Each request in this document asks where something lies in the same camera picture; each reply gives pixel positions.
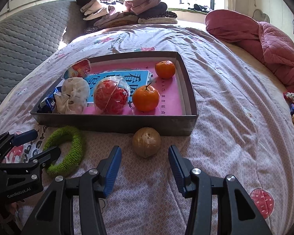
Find cream sheer scrunchie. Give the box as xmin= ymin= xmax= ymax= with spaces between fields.
xmin=54 ymin=77 xmax=91 ymax=114

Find red white snack packet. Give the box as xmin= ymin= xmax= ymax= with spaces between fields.
xmin=64 ymin=59 xmax=92 ymax=79

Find grey quilted headboard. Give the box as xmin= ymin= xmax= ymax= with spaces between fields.
xmin=0 ymin=0 xmax=79 ymax=123

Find blue snack packet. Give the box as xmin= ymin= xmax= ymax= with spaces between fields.
xmin=37 ymin=88 xmax=63 ymax=114

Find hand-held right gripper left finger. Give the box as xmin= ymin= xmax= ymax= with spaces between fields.
xmin=21 ymin=145 xmax=122 ymax=235

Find green knitted ring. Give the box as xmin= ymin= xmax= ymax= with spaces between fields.
xmin=43 ymin=126 xmax=85 ymax=177

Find orange tangerine with stem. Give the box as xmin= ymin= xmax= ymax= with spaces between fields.
xmin=132 ymin=83 xmax=160 ymax=112

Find brown walnut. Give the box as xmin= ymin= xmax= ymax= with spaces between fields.
xmin=132 ymin=127 xmax=162 ymax=158

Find pile of folded clothes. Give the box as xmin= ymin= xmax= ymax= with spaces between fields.
xmin=76 ymin=0 xmax=178 ymax=33

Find pink quilted duvet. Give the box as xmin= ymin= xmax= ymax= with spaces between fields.
xmin=205 ymin=9 xmax=294 ymax=96

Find red ball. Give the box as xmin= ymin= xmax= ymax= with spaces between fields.
xmin=93 ymin=76 xmax=131 ymax=115

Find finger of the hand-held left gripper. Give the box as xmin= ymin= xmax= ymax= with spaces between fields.
xmin=0 ymin=129 xmax=38 ymax=153
xmin=0 ymin=146 xmax=61 ymax=172

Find grey shallow cardboard box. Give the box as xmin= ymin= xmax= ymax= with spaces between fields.
xmin=30 ymin=51 xmax=199 ymax=137

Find pink book with blue label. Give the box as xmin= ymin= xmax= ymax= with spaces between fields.
xmin=61 ymin=62 xmax=187 ymax=116

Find dark clothes on windowsill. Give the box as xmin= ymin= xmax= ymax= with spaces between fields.
xmin=187 ymin=4 xmax=213 ymax=13

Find beige bed sheet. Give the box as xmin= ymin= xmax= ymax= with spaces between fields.
xmin=223 ymin=39 xmax=294 ymax=137

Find metal chair back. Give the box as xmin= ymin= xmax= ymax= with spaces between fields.
xmin=253 ymin=8 xmax=270 ymax=23

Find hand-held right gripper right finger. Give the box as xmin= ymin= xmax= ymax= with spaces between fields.
xmin=168 ymin=145 xmax=272 ymax=235

